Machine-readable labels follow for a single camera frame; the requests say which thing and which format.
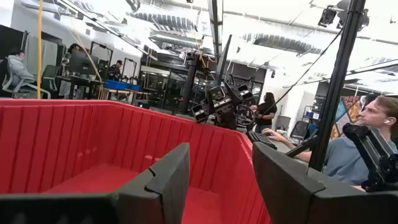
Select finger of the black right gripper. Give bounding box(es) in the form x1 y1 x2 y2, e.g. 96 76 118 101
238 83 254 100
192 104 209 124

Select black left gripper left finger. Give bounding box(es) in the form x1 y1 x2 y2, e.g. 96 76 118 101
114 142 191 224

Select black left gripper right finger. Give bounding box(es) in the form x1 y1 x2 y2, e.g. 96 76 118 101
252 142 366 224

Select red ribbed plastic bin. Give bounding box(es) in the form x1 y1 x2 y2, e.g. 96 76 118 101
0 98 273 224

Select person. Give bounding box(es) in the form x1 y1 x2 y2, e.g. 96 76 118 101
262 95 398 191
59 43 82 98
249 91 278 134
6 48 35 91
107 59 124 82

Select black pillar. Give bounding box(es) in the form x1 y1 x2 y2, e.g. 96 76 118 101
179 52 200 115

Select black slanted strut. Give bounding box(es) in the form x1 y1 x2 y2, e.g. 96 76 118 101
216 34 233 86

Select black computer keyboard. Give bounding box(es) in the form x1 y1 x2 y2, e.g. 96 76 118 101
247 130 278 151

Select grey office chair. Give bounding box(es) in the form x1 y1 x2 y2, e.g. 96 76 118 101
42 64 60 91
289 120 308 141

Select wooden work table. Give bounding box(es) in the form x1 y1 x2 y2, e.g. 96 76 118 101
101 88 150 104

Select black stand pole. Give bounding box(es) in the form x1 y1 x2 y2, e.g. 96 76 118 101
307 0 368 172

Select black ceiling spotlight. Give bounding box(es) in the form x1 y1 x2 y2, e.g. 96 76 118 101
317 6 338 28

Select black desk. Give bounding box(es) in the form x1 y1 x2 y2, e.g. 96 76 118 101
55 75 103 100

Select black computer monitor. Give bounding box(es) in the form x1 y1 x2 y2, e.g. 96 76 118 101
68 51 98 76

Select white office chair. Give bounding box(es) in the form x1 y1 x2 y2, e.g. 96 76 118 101
1 58 51 100

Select black right arm cable loop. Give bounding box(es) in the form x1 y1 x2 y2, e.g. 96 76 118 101
235 104 256 128

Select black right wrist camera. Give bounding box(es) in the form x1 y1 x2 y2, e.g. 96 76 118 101
208 85 226 103

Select thin black cable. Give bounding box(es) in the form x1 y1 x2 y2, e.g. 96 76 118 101
257 27 345 121

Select colourful wall mural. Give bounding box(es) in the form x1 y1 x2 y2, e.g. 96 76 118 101
330 95 368 141

